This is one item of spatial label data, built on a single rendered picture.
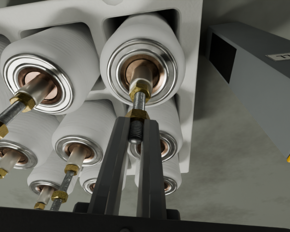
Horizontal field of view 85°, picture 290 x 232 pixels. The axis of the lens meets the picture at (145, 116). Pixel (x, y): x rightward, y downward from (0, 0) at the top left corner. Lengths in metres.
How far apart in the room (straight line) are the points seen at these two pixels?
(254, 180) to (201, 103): 0.56
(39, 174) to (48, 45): 0.27
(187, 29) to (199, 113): 0.35
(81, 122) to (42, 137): 0.09
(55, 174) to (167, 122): 0.26
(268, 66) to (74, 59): 0.21
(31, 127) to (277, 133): 0.35
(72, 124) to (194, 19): 0.22
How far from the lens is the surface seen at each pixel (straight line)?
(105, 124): 0.27
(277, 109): 0.21
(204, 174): 0.83
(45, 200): 0.41
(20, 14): 0.28
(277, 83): 0.21
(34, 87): 0.20
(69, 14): 0.25
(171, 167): 0.32
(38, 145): 0.32
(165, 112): 0.24
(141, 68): 0.17
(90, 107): 0.29
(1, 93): 0.28
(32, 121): 0.34
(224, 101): 0.54
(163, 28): 0.18
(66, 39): 0.23
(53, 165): 0.40
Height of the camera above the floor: 0.41
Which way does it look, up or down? 51 degrees down
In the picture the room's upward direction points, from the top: 177 degrees counter-clockwise
